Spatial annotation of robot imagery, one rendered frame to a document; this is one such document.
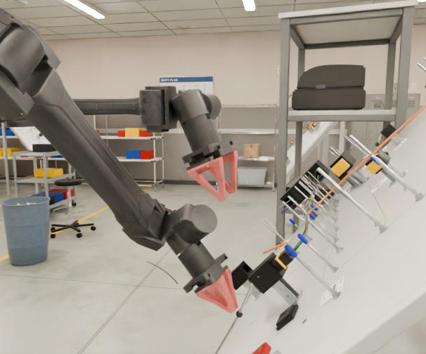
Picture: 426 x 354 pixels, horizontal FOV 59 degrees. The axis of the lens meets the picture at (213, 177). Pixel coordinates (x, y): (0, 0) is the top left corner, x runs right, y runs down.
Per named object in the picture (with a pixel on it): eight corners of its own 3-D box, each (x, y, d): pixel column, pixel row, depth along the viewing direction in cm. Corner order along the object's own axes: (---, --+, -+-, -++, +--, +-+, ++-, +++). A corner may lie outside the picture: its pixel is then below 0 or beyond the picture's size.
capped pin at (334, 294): (332, 298, 53) (277, 244, 55) (339, 291, 53) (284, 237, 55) (334, 300, 52) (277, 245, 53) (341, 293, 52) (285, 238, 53)
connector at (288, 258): (278, 269, 70) (270, 261, 71) (297, 253, 68) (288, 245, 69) (275, 275, 67) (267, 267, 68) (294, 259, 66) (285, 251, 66)
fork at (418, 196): (426, 194, 56) (353, 131, 58) (417, 203, 56) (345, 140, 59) (424, 192, 58) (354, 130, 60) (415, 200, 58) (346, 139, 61)
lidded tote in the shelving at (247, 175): (236, 184, 780) (236, 168, 775) (238, 181, 820) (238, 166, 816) (265, 185, 769) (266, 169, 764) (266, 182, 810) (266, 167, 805)
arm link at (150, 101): (152, 124, 112) (150, 88, 110) (171, 124, 112) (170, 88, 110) (139, 136, 70) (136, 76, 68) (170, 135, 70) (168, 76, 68)
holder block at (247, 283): (240, 310, 110) (216, 286, 111) (268, 285, 106) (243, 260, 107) (235, 318, 105) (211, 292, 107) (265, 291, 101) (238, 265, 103)
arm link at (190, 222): (141, 204, 77) (131, 241, 72) (165, 178, 69) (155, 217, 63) (192, 225, 81) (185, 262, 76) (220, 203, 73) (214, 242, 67)
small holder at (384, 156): (410, 161, 83) (385, 140, 84) (405, 175, 76) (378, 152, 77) (394, 174, 86) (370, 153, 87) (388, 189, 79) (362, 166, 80)
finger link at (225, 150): (252, 184, 73) (233, 140, 72) (239, 193, 66) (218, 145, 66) (222, 195, 76) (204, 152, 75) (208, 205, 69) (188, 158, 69)
